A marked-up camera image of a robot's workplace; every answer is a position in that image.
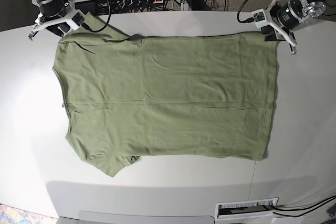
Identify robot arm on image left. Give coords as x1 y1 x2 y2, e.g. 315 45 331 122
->
28 0 85 40

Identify white cable grommet tray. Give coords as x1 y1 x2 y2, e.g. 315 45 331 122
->
214 198 279 221

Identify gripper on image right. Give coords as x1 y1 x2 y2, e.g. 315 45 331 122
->
261 0 298 55

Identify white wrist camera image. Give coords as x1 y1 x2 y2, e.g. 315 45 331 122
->
71 13 85 30
251 9 272 28

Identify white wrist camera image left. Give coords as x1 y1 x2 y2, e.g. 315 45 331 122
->
71 13 85 30

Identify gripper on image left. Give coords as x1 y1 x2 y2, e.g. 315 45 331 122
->
28 0 78 40

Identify black cables at table edge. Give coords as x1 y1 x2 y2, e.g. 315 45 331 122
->
272 197 336 218

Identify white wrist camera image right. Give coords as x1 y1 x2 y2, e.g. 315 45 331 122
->
251 9 272 28

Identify green T-shirt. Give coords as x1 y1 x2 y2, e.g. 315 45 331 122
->
52 15 277 176

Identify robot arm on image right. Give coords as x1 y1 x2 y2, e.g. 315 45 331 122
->
251 0 327 55

